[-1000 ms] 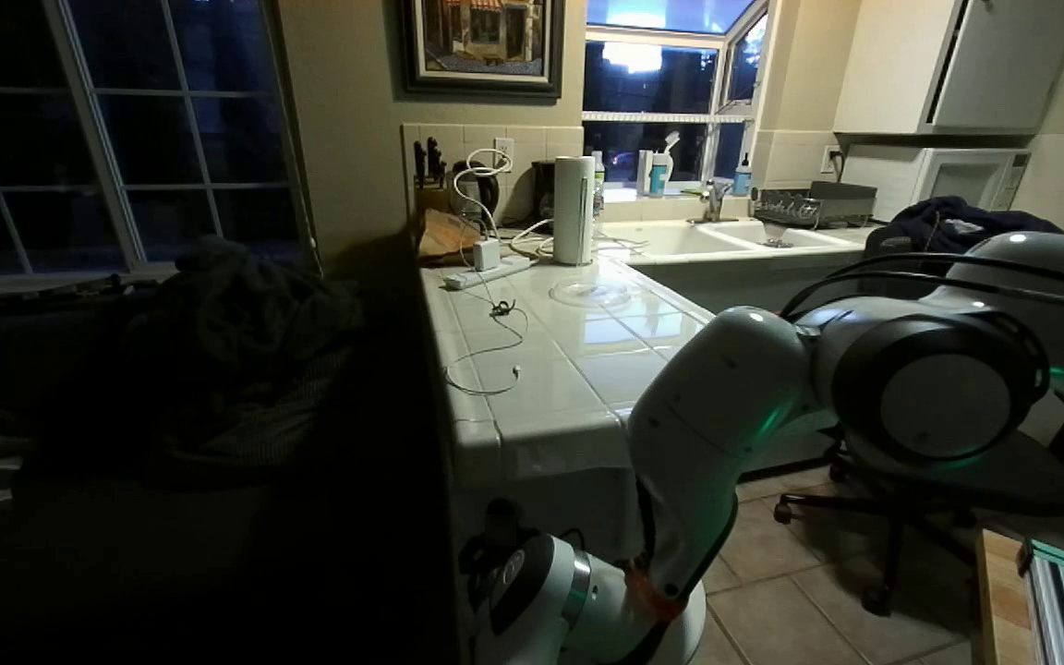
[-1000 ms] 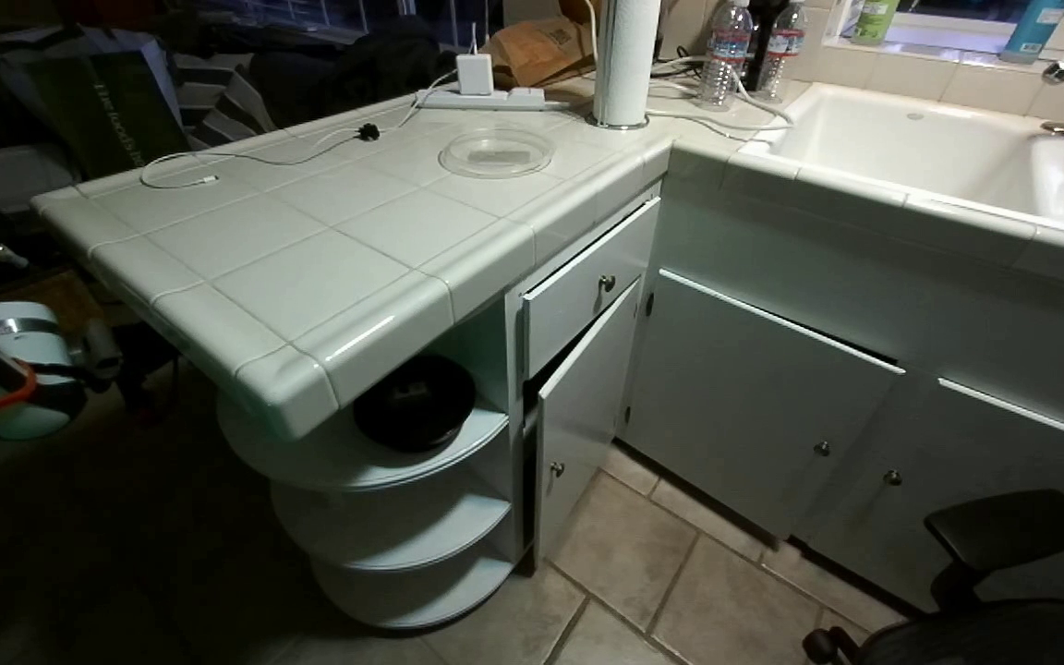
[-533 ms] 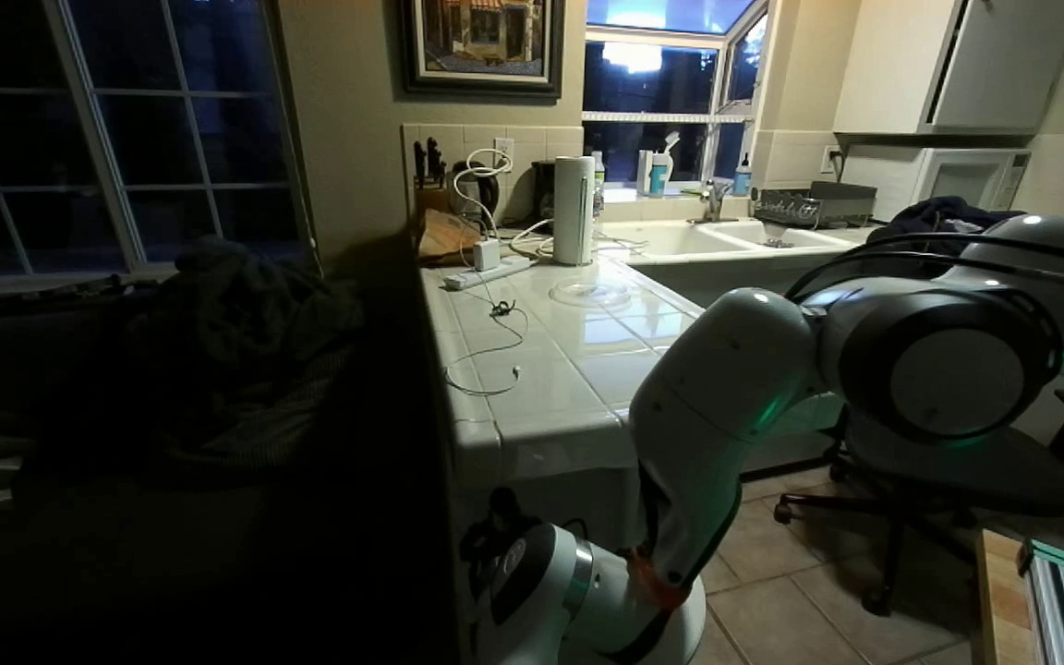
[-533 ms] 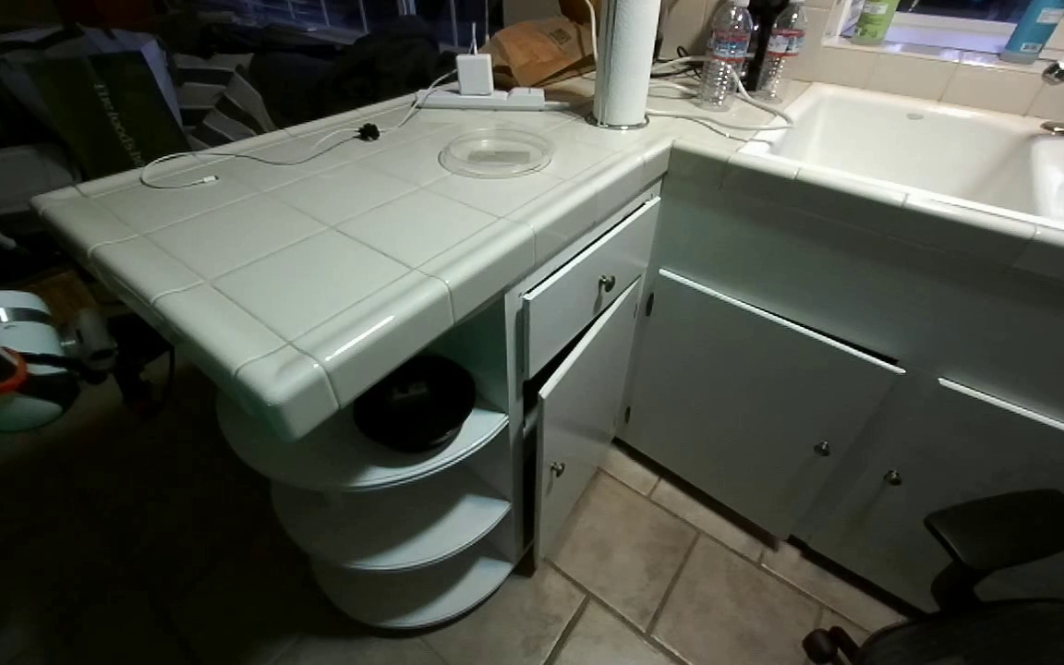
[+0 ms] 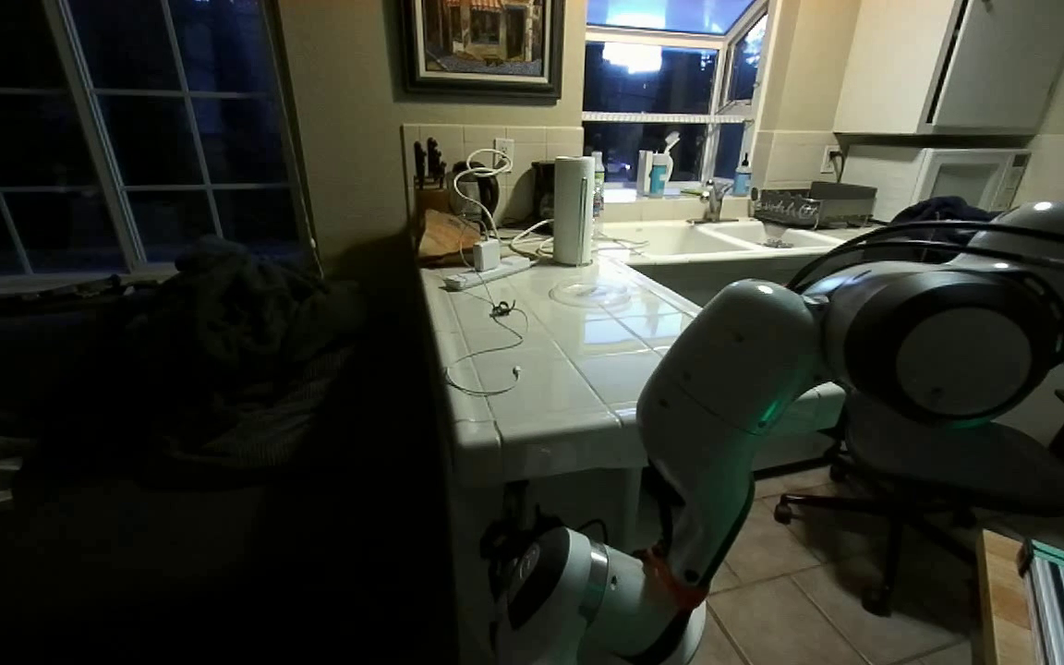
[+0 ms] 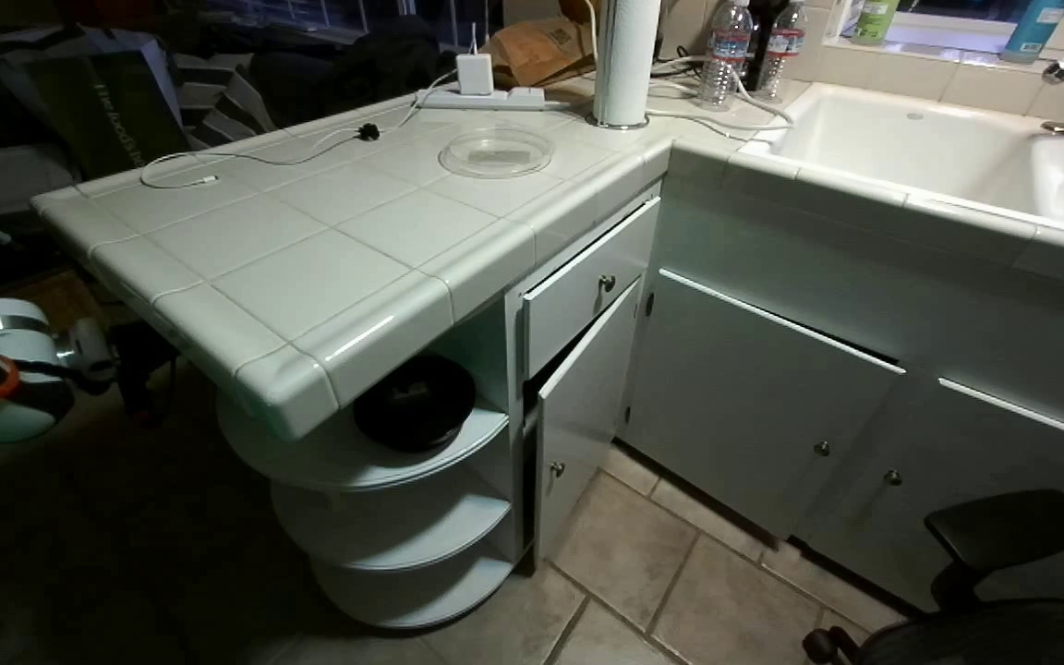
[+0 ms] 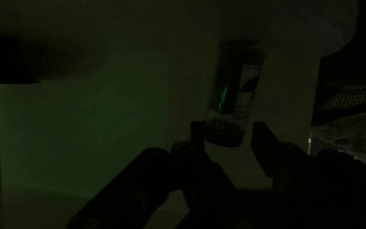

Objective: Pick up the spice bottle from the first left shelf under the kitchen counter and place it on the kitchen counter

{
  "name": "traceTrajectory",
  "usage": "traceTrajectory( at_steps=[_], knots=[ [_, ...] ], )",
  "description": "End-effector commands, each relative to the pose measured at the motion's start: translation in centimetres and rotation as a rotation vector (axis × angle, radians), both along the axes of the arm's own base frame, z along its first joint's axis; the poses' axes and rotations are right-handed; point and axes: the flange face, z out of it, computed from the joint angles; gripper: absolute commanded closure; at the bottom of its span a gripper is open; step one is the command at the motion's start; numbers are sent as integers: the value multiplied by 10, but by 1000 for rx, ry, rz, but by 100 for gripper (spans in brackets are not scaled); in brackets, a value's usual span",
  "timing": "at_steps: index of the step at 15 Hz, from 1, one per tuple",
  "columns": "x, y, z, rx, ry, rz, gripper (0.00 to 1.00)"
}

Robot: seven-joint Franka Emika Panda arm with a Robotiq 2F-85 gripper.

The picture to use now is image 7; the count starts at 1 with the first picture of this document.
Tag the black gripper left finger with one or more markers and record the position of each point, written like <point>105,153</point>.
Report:
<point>197,135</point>

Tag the dark spice bottle with label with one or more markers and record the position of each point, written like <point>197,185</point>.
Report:
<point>233,84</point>

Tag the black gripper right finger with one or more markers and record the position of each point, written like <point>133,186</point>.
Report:
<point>310,173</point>

